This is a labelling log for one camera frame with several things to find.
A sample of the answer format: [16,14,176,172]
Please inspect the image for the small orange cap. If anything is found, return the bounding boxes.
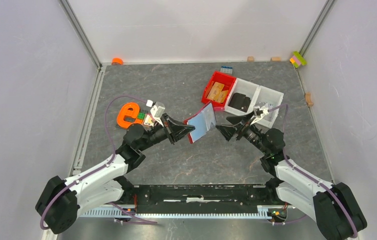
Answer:
[111,57,124,65]

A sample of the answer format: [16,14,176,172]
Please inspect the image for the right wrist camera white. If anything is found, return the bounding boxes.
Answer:
[250,102,269,125]

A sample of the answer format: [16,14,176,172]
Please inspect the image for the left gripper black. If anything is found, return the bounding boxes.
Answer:
[138,112,195,152]

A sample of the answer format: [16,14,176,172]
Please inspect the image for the red plastic bin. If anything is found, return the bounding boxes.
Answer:
[201,71,237,108]

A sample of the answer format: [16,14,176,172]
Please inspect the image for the white divided plastic bin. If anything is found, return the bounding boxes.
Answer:
[224,78,284,116]

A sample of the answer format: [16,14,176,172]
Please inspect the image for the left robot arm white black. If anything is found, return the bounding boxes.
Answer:
[35,113,196,234]

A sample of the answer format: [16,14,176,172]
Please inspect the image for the colourful toy brick stack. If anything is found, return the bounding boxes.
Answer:
[289,51,307,69]

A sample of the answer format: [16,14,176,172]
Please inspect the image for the purple cable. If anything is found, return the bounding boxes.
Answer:
[39,95,159,231]
[267,104,359,239]

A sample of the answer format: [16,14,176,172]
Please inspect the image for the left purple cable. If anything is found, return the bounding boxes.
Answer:
[39,95,159,231]

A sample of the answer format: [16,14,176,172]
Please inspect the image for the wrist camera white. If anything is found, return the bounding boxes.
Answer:
[146,99,166,126]
[250,102,269,125]

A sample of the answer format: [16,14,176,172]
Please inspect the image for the grey slotted cable duct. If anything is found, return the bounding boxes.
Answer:
[79,205,271,220]

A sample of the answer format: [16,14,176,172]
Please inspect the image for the wooden piece right edge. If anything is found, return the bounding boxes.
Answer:
[304,92,314,108]

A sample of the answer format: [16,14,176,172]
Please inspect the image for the black cards in white bin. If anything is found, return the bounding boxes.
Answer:
[228,92,251,113]

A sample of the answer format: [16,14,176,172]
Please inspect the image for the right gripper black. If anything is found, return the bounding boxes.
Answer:
[215,110,270,155]

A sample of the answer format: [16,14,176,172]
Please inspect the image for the red leather card holder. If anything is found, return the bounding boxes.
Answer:
[183,101,217,144]

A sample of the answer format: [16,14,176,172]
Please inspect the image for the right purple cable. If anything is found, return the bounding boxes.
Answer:
[267,104,359,239]

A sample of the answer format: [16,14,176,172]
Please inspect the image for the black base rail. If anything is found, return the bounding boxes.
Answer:
[120,184,289,205]

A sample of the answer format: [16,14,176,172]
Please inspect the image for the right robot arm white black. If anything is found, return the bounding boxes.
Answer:
[216,112,368,240]

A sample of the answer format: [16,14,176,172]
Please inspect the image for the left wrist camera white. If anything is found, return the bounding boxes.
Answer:
[146,99,166,126]

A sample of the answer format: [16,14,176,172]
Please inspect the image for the green toy brick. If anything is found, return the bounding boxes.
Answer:
[137,112,146,120]

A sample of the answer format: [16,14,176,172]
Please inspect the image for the blue white small block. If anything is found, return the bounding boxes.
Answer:
[220,66,233,75]

